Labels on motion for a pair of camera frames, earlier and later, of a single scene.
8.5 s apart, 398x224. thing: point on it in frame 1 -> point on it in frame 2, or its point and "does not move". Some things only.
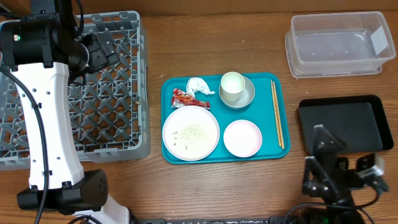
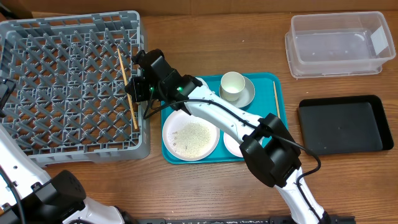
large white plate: (191, 133) does not move
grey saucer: (245, 98) does not move
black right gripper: (334, 135) -> (134, 88)
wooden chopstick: (275, 114) -> (131, 105)
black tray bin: (358, 122) does not move
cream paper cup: (232, 83) does not move
